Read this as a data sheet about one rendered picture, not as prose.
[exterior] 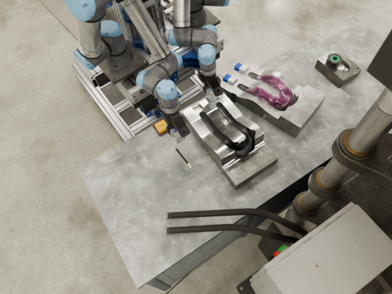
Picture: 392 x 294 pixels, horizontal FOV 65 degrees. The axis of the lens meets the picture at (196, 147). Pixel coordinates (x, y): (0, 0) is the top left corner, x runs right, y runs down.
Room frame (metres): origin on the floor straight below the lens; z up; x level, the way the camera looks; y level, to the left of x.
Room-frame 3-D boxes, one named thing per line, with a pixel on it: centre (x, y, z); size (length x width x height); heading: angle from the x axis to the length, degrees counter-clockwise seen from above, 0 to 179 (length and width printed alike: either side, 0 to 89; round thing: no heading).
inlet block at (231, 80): (1.19, -0.23, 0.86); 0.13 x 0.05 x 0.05; 44
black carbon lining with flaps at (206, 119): (0.82, -0.18, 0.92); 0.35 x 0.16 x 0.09; 26
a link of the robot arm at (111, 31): (1.24, 0.35, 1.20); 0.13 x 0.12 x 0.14; 136
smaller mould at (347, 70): (1.17, -0.89, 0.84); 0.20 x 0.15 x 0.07; 26
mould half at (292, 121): (1.03, -0.46, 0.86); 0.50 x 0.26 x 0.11; 44
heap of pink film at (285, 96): (1.03, -0.45, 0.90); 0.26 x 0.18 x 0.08; 44
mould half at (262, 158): (0.80, -0.17, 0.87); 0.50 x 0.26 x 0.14; 26
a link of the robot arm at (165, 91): (0.81, 0.09, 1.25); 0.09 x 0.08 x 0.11; 46
